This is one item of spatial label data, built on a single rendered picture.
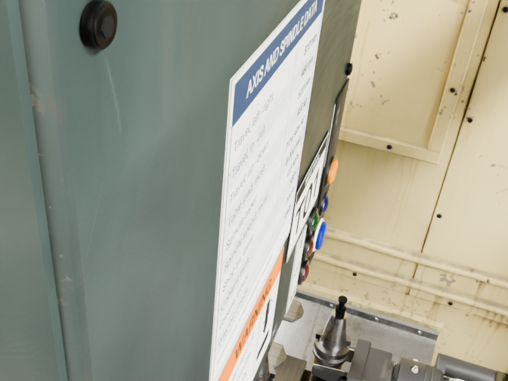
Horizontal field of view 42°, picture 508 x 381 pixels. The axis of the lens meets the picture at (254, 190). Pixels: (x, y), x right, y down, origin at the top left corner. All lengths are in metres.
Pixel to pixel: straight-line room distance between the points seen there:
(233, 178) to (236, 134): 0.02
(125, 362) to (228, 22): 0.13
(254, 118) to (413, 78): 1.05
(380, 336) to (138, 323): 1.50
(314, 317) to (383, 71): 0.69
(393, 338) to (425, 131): 0.58
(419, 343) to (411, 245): 0.29
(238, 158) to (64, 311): 0.13
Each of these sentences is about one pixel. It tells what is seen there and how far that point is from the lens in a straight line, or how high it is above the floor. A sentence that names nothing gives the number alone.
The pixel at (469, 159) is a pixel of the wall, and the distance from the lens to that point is 1.42.
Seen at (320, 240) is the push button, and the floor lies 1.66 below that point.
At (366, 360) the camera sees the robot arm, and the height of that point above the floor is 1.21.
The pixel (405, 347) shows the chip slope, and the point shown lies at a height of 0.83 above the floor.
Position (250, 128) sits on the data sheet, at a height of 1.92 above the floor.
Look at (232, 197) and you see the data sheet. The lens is 0.31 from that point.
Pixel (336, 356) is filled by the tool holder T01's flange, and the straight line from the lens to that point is 1.13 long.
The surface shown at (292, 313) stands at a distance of 1.20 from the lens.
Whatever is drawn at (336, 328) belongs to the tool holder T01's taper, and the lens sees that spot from 1.11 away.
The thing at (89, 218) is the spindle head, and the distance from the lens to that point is 0.18.
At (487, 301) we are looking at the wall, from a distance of 1.64.
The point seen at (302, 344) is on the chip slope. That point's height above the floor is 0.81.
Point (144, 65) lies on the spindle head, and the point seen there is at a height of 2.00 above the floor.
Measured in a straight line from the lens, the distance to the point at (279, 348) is 1.14.
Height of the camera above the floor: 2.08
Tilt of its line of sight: 36 degrees down
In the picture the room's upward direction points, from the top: 6 degrees clockwise
